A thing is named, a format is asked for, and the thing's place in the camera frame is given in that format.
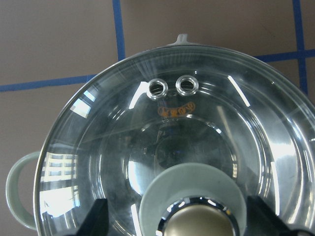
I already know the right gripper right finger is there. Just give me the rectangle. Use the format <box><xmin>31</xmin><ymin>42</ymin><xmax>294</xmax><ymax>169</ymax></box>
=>
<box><xmin>247</xmin><ymin>196</ymin><xmax>314</xmax><ymax>236</ymax></box>

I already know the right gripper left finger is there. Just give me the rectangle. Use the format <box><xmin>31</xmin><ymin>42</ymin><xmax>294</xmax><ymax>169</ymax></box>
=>
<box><xmin>61</xmin><ymin>199</ymin><xmax>109</xmax><ymax>236</ymax></box>

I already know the glass pot lid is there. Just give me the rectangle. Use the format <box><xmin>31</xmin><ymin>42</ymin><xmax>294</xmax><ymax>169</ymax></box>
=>
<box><xmin>33</xmin><ymin>44</ymin><xmax>315</xmax><ymax>236</ymax></box>

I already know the pale green cooking pot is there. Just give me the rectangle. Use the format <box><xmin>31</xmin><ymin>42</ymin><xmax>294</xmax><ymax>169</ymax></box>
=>
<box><xmin>5</xmin><ymin>33</ymin><xmax>315</xmax><ymax>236</ymax></box>

